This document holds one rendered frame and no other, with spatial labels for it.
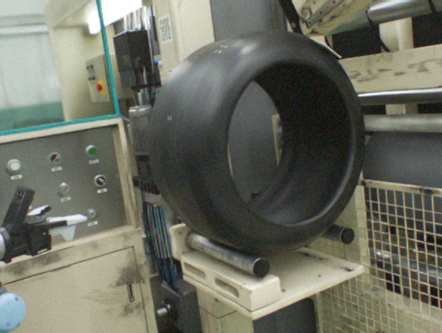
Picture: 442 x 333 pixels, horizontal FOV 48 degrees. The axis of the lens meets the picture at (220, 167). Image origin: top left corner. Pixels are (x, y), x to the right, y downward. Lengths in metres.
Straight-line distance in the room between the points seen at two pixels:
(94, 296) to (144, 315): 0.20
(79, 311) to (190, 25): 0.95
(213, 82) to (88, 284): 0.86
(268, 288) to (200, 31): 0.75
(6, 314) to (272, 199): 0.80
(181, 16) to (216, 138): 0.51
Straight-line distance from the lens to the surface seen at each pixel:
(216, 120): 1.08
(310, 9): 1.59
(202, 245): 1.38
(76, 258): 1.66
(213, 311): 1.63
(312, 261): 1.47
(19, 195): 1.27
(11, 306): 1.11
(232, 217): 1.13
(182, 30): 1.47
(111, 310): 1.74
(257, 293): 1.20
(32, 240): 1.28
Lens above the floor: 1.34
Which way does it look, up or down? 10 degrees down
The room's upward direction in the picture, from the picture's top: 8 degrees counter-clockwise
